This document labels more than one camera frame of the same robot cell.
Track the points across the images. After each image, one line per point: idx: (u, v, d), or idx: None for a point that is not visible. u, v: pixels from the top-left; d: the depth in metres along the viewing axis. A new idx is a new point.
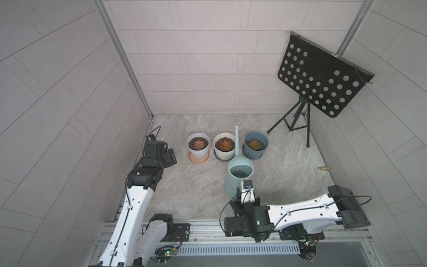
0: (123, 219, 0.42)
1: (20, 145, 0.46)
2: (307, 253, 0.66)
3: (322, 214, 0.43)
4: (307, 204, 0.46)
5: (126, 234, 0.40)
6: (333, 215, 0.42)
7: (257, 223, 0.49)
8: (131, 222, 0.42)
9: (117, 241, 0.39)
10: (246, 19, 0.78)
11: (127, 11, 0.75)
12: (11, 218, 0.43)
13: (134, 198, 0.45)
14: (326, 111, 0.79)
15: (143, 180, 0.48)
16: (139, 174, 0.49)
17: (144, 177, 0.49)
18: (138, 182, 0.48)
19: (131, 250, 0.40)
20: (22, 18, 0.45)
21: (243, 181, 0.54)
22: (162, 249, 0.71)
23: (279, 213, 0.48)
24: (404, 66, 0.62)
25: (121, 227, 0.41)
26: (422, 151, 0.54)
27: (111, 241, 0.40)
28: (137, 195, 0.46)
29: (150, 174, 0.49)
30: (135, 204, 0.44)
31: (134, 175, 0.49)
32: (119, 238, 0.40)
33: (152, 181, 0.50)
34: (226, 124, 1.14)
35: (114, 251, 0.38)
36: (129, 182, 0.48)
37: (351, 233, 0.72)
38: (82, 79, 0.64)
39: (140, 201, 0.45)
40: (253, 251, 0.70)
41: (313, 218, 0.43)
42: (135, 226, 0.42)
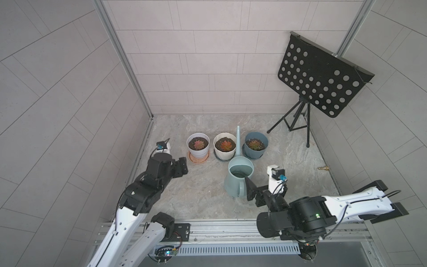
0: (107, 242, 0.40)
1: (20, 145, 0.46)
2: (307, 253, 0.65)
3: (378, 206, 0.44)
4: (361, 196, 0.43)
5: (104, 263, 0.39)
6: (388, 207, 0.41)
7: (317, 214, 0.40)
8: (113, 251, 0.40)
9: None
10: (247, 19, 0.78)
11: (127, 11, 0.75)
12: (11, 217, 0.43)
13: (122, 222, 0.42)
14: (326, 111, 0.79)
15: (137, 203, 0.44)
16: (134, 194, 0.45)
17: (139, 199, 0.44)
18: (131, 201, 0.44)
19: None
20: (23, 18, 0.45)
21: (274, 171, 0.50)
22: (162, 249, 0.71)
23: (339, 204, 0.42)
24: (405, 66, 0.62)
25: (102, 252, 0.40)
26: (422, 151, 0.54)
27: (90, 264, 0.39)
28: (125, 219, 0.42)
29: (147, 197, 0.45)
30: (120, 231, 0.42)
31: (130, 191, 0.46)
32: (96, 264, 0.39)
33: (145, 204, 0.45)
34: (226, 124, 1.14)
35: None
36: (123, 199, 0.45)
37: (351, 233, 0.72)
38: (82, 79, 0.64)
39: (127, 228, 0.42)
40: (253, 251, 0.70)
41: (372, 209, 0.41)
42: (114, 257, 0.41)
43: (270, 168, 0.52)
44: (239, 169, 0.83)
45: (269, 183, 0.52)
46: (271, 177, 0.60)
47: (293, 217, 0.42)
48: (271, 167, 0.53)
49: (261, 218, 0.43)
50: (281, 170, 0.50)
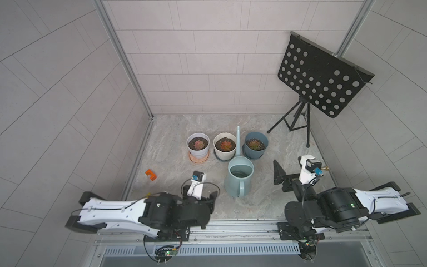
0: (117, 206, 0.45)
1: (20, 145, 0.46)
2: (307, 253, 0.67)
3: (397, 203, 0.45)
4: (383, 193, 0.44)
5: (100, 213, 0.45)
6: (404, 204, 0.45)
7: (352, 204, 0.39)
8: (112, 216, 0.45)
9: (98, 207, 0.45)
10: (247, 19, 0.78)
11: (127, 11, 0.75)
12: (11, 218, 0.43)
13: (132, 209, 0.45)
14: (326, 111, 0.79)
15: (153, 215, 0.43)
16: (157, 207, 0.45)
17: (153, 216, 0.43)
18: (150, 209, 0.44)
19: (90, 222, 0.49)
20: (23, 18, 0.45)
21: (312, 164, 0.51)
22: (162, 249, 0.71)
23: (367, 198, 0.41)
24: (404, 66, 0.62)
25: (109, 208, 0.45)
26: (422, 151, 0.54)
27: (99, 203, 0.46)
28: (133, 214, 0.44)
29: (158, 222, 0.43)
30: (125, 213, 0.44)
31: (159, 199, 0.46)
32: (99, 209, 0.45)
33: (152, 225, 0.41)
34: (226, 124, 1.14)
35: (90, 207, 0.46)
36: (154, 199, 0.46)
37: (351, 234, 0.72)
38: (82, 79, 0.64)
39: (128, 217, 0.45)
40: (253, 251, 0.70)
41: (393, 205, 0.46)
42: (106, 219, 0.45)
43: (306, 159, 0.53)
44: (239, 169, 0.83)
45: (301, 173, 0.59)
46: (305, 168, 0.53)
47: (326, 207, 0.41)
48: (307, 158, 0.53)
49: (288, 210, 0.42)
50: (317, 163, 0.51)
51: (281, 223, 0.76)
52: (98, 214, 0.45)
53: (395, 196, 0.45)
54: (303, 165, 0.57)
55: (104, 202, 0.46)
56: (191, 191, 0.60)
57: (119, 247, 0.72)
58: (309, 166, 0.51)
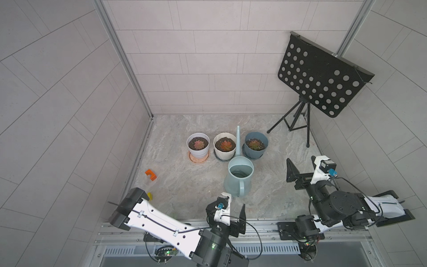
0: (169, 224, 0.40)
1: (20, 145, 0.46)
2: (307, 253, 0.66)
3: (397, 207, 0.51)
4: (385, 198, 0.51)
5: (150, 226, 0.39)
6: (401, 209, 0.52)
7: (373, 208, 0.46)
8: (159, 231, 0.39)
9: (149, 216, 0.40)
10: (247, 19, 0.78)
11: (127, 11, 0.75)
12: (11, 217, 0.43)
13: (184, 238, 0.39)
14: (326, 111, 0.79)
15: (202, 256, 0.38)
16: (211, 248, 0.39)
17: (205, 259, 0.37)
18: (203, 247, 0.39)
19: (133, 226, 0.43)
20: (22, 18, 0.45)
21: (326, 164, 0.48)
22: (162, 248, 0.71)
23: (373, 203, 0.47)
24: (405, 66, 0.62)
25: (160, 223, 0.40)
26: (422, 151, 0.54)
27: (152, 209, 0.41)
28: (187, 245, 0.38)
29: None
30: (176, 239, 0.39)
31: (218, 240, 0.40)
32: (150, 219, 0.40)
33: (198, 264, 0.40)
34: (226, 124, 1.14)
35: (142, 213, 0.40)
36: (212, 236, 0.40)
37: (351, 234, 0.72)
38: (82, 79, 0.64)
39: (178, 245, 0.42)
40: (252, 252, 0.69)
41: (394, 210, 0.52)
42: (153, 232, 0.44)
43: (320, 159, 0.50)
44: (239, 169, 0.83)
45: (314, 172, 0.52)
46: (319, 168, 0.56)
47: None
48: (321, 158, 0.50)
49: (334, 197, 0.41)
50: (332, 164, 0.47)
51: (281, 223, 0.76)
52: (147, 225, 0.39)
53: (392, 199, 0.52)
54: (316, 164, 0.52)
55: (155, 210, 0.41)
56: (218, 218, 0.54)
57: (118, 247, 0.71)
58: (323, 166, 0.55)
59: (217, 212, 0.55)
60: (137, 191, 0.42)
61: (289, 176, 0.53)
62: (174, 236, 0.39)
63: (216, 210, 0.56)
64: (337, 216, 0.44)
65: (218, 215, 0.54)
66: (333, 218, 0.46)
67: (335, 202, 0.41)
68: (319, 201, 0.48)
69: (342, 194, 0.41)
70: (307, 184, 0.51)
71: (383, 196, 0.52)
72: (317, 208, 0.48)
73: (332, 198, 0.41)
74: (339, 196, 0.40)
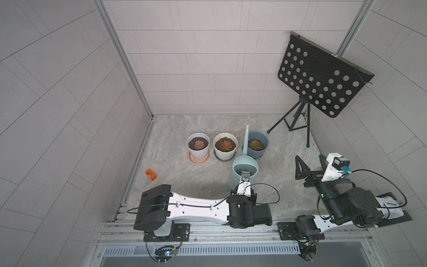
0: (204, 203, 0.46)
1: (20, 145, 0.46)
2: (307, 253, 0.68)
3: (397, 209, 0.53)
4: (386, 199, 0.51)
5: (189, 209, 0.44)
6: (400, 211, 0.54)
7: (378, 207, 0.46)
8: (198, 210, 0.45)
9: (184, 203, 0.44)
10: (247, 19, 0.78)
11: (127, 11, 0.75)
12: (11, 218, 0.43)
13: (218, 208, 0.47)
14: (326, 111, 0.79)
15: (236, 216, 0.48)
16: (238, 207, 0.51)
17: (238, 216, 0.49)
18: (233, 210, 0.49)
19: (175, 216, 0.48)
20: (22, 18, 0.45)
21: (340, 161, 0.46)
22: (162, 249, 0.71)
23: None
24: (404, 66, 0.62)
25: (196, 205, 0.45)
26: (422, 151, 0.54)
27: (184, 198, 0.45)
28: (221, 212, 0.47)
29: (243, 222, 0.51)
30: (213, 211, 0.46)
31: (240, 201, 0.52)
32: (187, 204, 0.44)
33: (232, 222, 0.49)
34: (227, 124, 1.14)
35: (176, 203, 0.43)
36: (236, 199, 0.52)
37: (351, 234, 0.72)
38: (82, 79, 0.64)
39: (216, 215, 0.47)
40: (253, 251, 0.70)
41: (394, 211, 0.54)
42: (193, 215, 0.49)
43: (332, 156, 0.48)
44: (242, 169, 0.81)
45: (326, 169, 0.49)
46: (332, 165, 0.55)
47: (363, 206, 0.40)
48: (334, 155, 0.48)
49: (354, 193, 0.40)
50: (346, 161, 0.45)
51: (281, 222, 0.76)
52: (187, 211, 0.43)
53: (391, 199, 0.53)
54: (328, 162, 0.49)
55: (187, 197, 0.45)
56: (242, 191, 0.65)
57: (119, 247, 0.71)
58: (337, 163, 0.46)
59: (241, 186, 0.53)
60: (164, 187, 0.44)
61: (299, 173, 0.52)
62: (210, 209, 0.46)
63: (240, 183, 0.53)
64: (353, 212, 0.43)
65: (242, 188, 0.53)
66: (348, 215, 0.45)
67: (354, 197, 0.40)
68: (332, 199, 0.47)
69: (360, 191, 0.40)
70: (317, 182, 0.51)
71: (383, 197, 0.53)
72: (327, 206, 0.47)
73: (351, 194, 0.41)
74: (358, 192, 0.40)
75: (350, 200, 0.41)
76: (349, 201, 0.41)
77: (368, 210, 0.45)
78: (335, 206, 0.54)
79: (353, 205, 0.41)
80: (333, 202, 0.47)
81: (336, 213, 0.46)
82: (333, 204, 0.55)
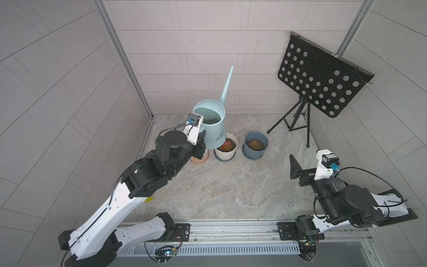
0: (100, 213, 0.38)
1: (20, 145, 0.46)
2: (307, 253, 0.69)
3: (399, 206, 0.49)
4: (391, 197, 0.50)
5: (91, 234, 0.37)
6: (405, 209, 0.51)
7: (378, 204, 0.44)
8: (99, 224, 0.37)
9: (84, 230, 0.38)
10: (247, 19, 0.78)
11: (127, 11, 0.75)
12: (11, 218, 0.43)
13: (116, 201, 0.38)
14: (326, 111, 0.79)
15: (139, 183, 0.38)
16: (135, 174, 0.39)
17: (139, 182, 0.38)
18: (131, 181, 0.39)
19: (90, 247, 0.38)
20: (22, 18, 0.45)
21: (327, 160, 0.52)
22: (162, 249, 0.71)
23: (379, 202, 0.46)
24: (404, 66, 0.62)
25: (95, 220, 0.38)
26: (422, 151, 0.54)
27: (83, 226, 0.38)
28: (119, 197, 0.38)
29: (149, 179, 0.38)
30: (112, 207, 0.38)
31: (134, 164, 0.40)
32: (86, 230, 0.37)
33: (146, 189, 0.39)
34: (226, 124, 1.14)
35: (77, 238, 0.37)
36: (127, 172, 0.40)
37: (351, 234, 0.72)
38: (82, 79, 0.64)
39: (118, 208, 0.38)
40: (253, 251, 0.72)
41: (397, 209, 0.51)
42: (102, 232, 0.39)
43: (321, 154, 0.54)
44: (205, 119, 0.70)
45: (317, 168, 0.48)
46: (321, 163, 0.56)
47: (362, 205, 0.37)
48: (322, 153, 0.53)
49: (349, 192, 0.38)
50: (334, 159, 0.51)
51: (281, 223, 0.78)
52: (89, 235, 0.37)
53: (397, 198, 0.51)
54: (318, 161, 0.56)
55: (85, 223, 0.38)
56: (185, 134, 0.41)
57: None
58: (326, 161, 0.53)
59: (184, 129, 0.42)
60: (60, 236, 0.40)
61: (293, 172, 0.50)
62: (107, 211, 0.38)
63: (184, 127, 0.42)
64: (349, 212, 0.41)
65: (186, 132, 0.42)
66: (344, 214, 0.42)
67: (349, 196, 0.38)
68: (327, 197, 0.45)
69: (356, 188, 0.38)
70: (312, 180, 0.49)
71: (386, 195, 0.49)
72: (323, 205, 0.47)
73: (346, 192, 0.39)
74: (353, 190, 0.38)
75: (344, 198, 0.39)
76: (344, 199, 0.39)
77: (362, 207, 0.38)
78: (331, 204, 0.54)
79: (348, 203, 0.39)
80: (328, 201, 0.44)
81: (332, 212, 0.43)
82: (329, 204, 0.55)
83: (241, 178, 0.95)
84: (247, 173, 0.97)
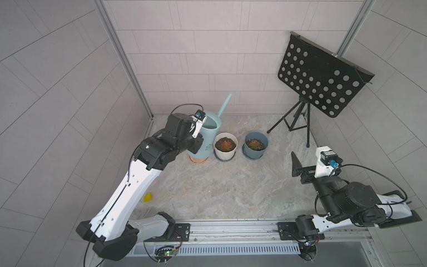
0: (119, 193, 0.39)
1: (20, 145, 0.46)
2: (307, 253, 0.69)
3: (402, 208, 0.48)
4: (393, 198, 0.48)
5: (115, 212, 0.38)
6: (408, 211, 0.50)
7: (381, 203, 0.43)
8: (122, 201, 0.38)
9: (107, 212, 0.38)
10: (247, 19, 0.78)
11: (127, 11, 0.75)
12: (11, 218, 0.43)
13: (135, 176, 0.40)
14: (326, 111, 0.79)
15: (153, 154, 0.41)
16: (148, 148, 0.41)
17: (154, 154, 0.41)
18: (144, 156, 0.41)
19: (117, 226, 0.38)
20: (22, 18, 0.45)
21: (326, 157, 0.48)
22: (162, 249, 0.71)
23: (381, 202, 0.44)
24: (404, 66, 0.62)
25: (116, 199, 0.38)
26: (422, 151, 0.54)
27: (103, 210, 0.38)
28: (138, 172, 0.40)
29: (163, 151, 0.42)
30: (133, 183, 0.39)
31: (147, 142, 0.42)
32: (109, 211, 0.38)
33: (160, 161, 0.42)
34: (226, 124, 1.14)
35: (100, 222, 0.37)
36: (139, 149, 0.42)
37: (351, 234, 0.72)
38: (82, 79, 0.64)
39: (138, 182, 0.39)
40: (253, 251, 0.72)
41: (401, 209, 0.49)
42: (127, 208, 0.40)
43: (319, 152, 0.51)
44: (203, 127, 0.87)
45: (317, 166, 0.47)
46: (320, 161, 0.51)
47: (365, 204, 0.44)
48: (321, 151, 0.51)
49: (352, 189, 0.37)
50: (332, 155, 0.50)
51: (281, 223, 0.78)
52: (115, 213, 0.38)
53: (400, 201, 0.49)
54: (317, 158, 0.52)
55: (105, 206, 0.39)
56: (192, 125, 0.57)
57: None
58: (324, 158, 0.54)
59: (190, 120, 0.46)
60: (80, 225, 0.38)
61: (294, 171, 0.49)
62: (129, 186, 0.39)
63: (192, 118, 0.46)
64: (351, 209, 0.40)
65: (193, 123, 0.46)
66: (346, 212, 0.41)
67: (353, 193, 0.37)
68: (328, 195, 0.43)
69: (359, 186, 0.37)
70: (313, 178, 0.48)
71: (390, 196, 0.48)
72: (324, 203, 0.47)
73: (349, 189, 0.37)
74: (357, 188, 0.36)
75: (348, 194, 0.38)
76: (347, 196, 0.38)
77: (365, 204, 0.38)
78: (332, 202, 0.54)
79: (351, 201, 0.38)
80: (329, 198, 0.43)
81: (333, 210, 0.42)
82: (331, 201, 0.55)
83: (241, 178, 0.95)
84: (247, 173, 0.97)
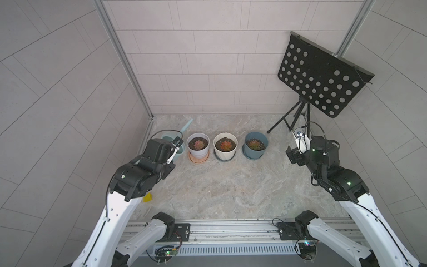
0: (98, 232, 0.37)
1: (20, 145, 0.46)
2: (307, 253, 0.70)
3: (396, 258, 0.38)
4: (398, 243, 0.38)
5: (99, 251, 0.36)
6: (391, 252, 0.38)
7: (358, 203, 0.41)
8: (104, 238, 0.36)
9: (88, 253, 0.36)
10: (246, 19, 0.78)
11: (127, 11, 0.75)
12: (11, 218, 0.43)
13: (113, 209, 0.38)
14: (326, 111, 0.79)
15: (131, 182, 0.39)
16: (124, 178, 0.39)
17: (132, 183, 0.39)
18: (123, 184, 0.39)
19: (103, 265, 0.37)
20: (23, 18, 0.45)
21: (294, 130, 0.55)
22: (162, 249, 0.71)
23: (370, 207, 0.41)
24: (404, 66, 0.62)
25: (97, 237, 0.37)
26: (422, 151, 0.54)
27: (84, 251, 0.36)
28: (117, 206, 0.38)
29: (143, 178, 0.40)
30: (113, 217, 0.37)
31: (123, 170, 0.40)
32: (91, 251, 0.36)
33: (140, 188, 0.41)
34: (226, 124, 1.14)
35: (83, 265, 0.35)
36: (115, 178, 0.40)
37: (351, 234, 0.72)
38: (82, 79, 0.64)
39: (119, 214, 0.38)
40: (253, 251, 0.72)
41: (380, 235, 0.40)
42: (109, 245, 0.38)
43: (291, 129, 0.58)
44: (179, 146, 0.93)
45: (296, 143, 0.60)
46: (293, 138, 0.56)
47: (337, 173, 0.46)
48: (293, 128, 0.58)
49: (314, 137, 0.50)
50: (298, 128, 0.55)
51: (281, 223, 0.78)
52: (98, 252, 0.36)
53: (411, 262, 0.37)
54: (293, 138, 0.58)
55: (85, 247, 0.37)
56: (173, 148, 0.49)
57: None
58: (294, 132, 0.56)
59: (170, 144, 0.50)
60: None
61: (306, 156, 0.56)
62: (109, 220, 0.37)
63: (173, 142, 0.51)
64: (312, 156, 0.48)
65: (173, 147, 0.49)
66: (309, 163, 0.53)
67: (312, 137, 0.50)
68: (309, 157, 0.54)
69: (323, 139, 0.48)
70: None
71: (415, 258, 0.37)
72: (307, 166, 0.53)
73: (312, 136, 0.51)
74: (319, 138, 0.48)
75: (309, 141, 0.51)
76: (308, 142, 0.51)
77: (321, 147, 0.46)
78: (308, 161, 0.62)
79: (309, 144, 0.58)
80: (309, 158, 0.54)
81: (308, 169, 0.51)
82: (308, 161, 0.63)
83: (241, 178, 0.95)
84: (247, 173, 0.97)
